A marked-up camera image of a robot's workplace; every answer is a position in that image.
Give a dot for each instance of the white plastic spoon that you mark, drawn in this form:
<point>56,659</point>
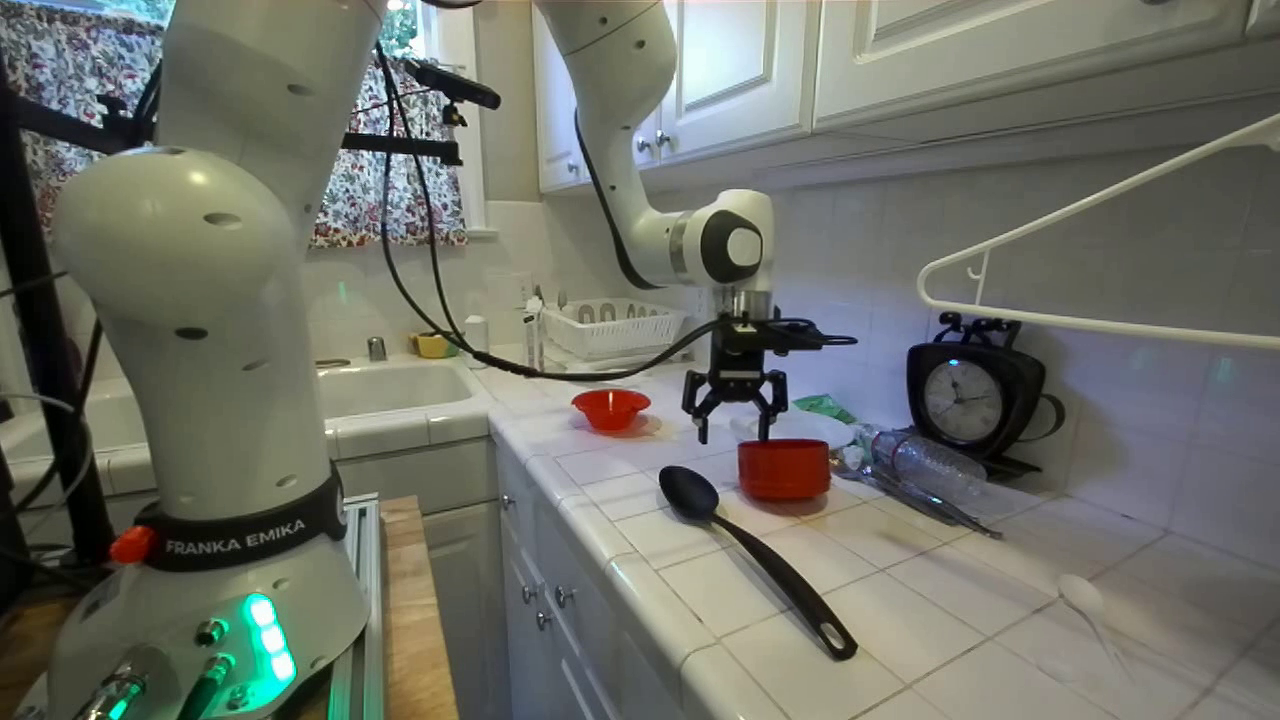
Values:
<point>1094,611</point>

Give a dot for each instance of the floral curtain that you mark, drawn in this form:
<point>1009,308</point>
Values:
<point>298,92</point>

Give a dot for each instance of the white dish rack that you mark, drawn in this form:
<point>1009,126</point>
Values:
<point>613,330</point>

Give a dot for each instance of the white cabinets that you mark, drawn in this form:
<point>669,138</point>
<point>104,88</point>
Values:
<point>805,88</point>
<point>532,625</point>

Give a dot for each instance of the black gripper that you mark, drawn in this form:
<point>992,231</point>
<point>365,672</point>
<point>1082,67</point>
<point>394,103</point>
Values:
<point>742,371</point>

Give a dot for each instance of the white upper cabinets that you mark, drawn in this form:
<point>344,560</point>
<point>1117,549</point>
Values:
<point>805,88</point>

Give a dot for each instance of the white wire hanger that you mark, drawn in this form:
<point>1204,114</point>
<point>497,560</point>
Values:
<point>1183,249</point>

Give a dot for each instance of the red round container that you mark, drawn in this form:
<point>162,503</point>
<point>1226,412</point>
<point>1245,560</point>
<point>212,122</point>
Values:
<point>787,470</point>

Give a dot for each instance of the clear plastic bottle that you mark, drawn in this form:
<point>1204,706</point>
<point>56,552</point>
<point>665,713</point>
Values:
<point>929,467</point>

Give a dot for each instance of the green sponge packet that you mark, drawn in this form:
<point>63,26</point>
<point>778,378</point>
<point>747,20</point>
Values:
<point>831,409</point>

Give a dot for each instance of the red bowl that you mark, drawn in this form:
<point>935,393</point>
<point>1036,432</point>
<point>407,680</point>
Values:
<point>610,409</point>

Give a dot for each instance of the black desk clock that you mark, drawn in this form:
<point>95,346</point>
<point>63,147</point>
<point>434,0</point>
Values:
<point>978,393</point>

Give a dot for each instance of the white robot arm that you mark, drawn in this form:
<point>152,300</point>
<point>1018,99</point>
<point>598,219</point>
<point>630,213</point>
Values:
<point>234,586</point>

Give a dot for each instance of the black plastic serving spoon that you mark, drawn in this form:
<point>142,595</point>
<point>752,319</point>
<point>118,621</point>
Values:
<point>696,503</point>

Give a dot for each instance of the white kitchen sink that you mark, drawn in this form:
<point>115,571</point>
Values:
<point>365,412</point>

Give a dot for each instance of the white lower cabinets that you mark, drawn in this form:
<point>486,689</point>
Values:
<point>532,625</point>

